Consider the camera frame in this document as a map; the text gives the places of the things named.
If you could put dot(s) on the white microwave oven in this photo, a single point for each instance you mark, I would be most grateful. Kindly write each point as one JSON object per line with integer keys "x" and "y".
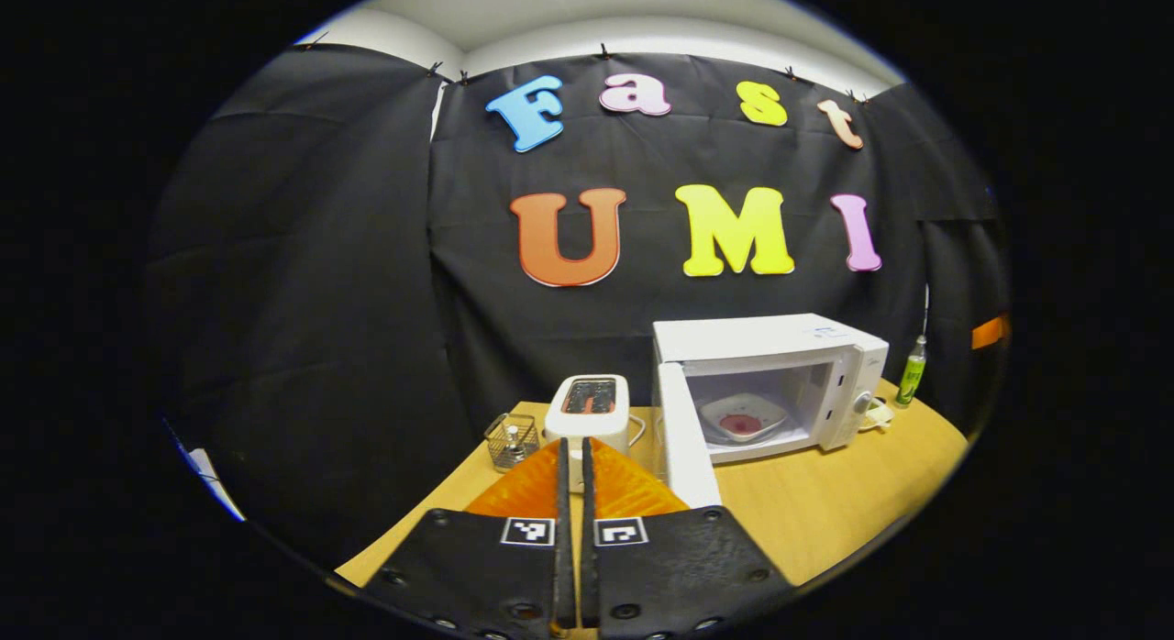
{"x": 761, "y": 337}

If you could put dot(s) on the white plate of red food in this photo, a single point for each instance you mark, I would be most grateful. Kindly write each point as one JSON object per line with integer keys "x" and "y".
{"x": 743, "y": 420}

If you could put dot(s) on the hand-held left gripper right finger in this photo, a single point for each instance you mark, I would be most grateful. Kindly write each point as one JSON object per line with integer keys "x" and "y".
{"x": 589, "y": 567}

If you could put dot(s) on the green drink bottle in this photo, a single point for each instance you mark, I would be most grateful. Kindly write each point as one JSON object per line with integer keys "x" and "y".
{"x": 911, "y": 379}

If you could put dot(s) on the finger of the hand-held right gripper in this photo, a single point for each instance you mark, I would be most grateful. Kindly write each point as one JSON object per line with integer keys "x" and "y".
{"x": 991, "y": 332}

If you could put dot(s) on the divided white plate of beans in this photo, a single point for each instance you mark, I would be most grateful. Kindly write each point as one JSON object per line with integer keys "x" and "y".
{"x": 878, "y": 413}

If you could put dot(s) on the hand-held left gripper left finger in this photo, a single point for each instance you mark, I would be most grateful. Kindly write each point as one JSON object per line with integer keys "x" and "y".
{"x": 564, "y": 567}

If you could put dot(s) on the black backdrop cloth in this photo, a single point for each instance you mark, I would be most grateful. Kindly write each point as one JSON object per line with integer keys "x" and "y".
{"x": 321, "y": 301}

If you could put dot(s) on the white toaster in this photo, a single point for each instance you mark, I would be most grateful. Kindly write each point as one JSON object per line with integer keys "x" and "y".
{"x": 587, "y": 424}

